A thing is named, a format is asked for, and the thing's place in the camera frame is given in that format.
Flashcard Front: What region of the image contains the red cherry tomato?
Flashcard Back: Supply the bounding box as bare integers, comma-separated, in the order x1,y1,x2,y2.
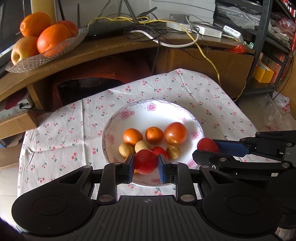
197,138,220,153
134,149,158,175
152,146,169,160

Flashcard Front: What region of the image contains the tan longan fruit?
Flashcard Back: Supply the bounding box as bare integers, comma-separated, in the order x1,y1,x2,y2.
166,144,181,160
118,143,135,158
134,140,152,153

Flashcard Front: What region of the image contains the large red tomato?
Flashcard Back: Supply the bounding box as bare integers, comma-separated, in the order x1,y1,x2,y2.
164,122,187,145

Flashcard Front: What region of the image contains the oval orange kumquat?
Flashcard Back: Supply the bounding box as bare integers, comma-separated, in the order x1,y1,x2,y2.
122,128,143,147

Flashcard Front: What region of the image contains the clear plastic bag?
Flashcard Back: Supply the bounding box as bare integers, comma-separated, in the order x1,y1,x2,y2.
262,91,292,131

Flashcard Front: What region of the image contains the white floral porcelain bowl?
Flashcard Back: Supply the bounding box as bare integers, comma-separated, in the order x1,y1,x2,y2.
102,99,205,186

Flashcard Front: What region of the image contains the yellow box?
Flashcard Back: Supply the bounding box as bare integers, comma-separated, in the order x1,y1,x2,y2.
253,63,274,83

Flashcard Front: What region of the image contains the wooden TV cabinet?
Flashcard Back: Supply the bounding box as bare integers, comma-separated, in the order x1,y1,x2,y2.
0,34,255,168

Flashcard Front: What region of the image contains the red plastic item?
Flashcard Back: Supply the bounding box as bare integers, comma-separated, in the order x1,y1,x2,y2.
230,44,246,54

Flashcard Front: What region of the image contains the black metal shelf rack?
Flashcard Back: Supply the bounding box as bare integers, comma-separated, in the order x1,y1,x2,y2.
214,1,295,98

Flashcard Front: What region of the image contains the white adapter box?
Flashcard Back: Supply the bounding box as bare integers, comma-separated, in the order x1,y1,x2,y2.
223,25,244,44

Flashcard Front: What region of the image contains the white power strip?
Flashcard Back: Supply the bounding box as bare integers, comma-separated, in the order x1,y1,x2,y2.
166,23,222,39

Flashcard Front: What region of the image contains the glass fruit dish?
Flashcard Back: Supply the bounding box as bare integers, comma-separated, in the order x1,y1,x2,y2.
5,27,89,73

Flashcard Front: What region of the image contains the black router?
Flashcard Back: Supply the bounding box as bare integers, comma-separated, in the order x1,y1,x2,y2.
87,1,158,39

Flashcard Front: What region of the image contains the orange fruit behind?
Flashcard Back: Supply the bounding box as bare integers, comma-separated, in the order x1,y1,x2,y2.
56,20,78,37

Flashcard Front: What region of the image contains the large orange front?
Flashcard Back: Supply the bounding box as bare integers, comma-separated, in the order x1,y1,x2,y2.
37,24,71,54

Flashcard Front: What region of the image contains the large orange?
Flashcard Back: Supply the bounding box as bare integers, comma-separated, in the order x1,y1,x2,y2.
37,24,71,54
20,12,51,37

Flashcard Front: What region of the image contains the yellow red apple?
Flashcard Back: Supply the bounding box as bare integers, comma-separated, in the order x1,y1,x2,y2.
11,36,39,65

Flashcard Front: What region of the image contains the large orange top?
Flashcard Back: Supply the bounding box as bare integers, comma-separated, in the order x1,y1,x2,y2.
20,12,51,37

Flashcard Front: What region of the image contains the television screen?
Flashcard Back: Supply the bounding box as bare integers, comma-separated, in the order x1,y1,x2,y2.
0,0,32,75

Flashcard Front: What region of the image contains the white thick cable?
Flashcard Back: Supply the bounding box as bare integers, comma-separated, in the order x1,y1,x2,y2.
130,29,200,48

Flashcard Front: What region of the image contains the yellow cable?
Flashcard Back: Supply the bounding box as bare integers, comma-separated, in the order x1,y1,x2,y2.
87,16,247,103

